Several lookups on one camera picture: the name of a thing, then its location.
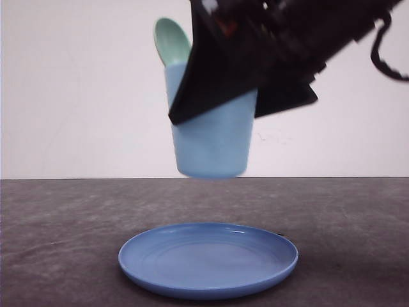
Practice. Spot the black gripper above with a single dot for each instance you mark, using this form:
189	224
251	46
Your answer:
275	47

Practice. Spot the blue plastic plate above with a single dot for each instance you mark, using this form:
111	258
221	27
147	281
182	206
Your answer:
207	261

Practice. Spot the light blue plastic cup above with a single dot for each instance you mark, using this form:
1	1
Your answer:
215	143

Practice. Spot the mint green plastic spoon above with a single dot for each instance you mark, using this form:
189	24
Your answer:
171	42

